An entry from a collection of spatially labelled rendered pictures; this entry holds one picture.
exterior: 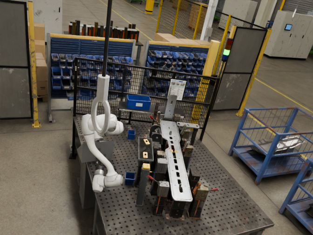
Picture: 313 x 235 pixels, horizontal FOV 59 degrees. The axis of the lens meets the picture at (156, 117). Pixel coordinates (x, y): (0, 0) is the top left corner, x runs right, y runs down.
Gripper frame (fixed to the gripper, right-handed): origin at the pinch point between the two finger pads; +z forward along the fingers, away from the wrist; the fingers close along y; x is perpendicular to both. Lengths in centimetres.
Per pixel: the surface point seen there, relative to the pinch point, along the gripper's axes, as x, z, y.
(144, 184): 45, -39, 2
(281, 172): 207, 46, 221
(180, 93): 78, 109, 62
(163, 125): 54, 56, 52
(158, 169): 57, -23, 8
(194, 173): 89, -25, 23
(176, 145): 71, 19, 41
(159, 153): 58, -4, 13
